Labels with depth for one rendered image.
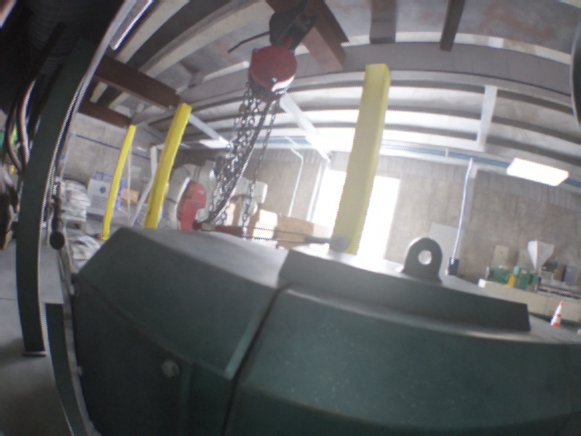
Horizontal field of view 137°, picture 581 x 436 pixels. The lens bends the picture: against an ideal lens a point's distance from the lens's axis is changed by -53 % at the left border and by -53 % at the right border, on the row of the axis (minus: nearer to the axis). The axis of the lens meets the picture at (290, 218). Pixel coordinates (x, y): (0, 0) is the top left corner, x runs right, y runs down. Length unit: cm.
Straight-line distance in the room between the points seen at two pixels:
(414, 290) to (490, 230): 945
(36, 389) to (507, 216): 1020
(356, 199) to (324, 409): 79
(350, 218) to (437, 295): 63
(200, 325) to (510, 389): 31
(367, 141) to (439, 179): 894
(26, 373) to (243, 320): 37
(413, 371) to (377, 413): 5
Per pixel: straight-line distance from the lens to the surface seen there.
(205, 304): 24
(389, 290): 29
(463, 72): 119
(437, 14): 140
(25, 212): 40
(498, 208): 995
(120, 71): 238
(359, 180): 92
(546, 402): 34
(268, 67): 75
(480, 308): 35
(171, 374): 23
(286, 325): 22
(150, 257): 30
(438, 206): 959
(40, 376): 45
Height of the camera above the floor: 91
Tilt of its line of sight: 1 degrees up
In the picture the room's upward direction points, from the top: 14 degrees clockwise
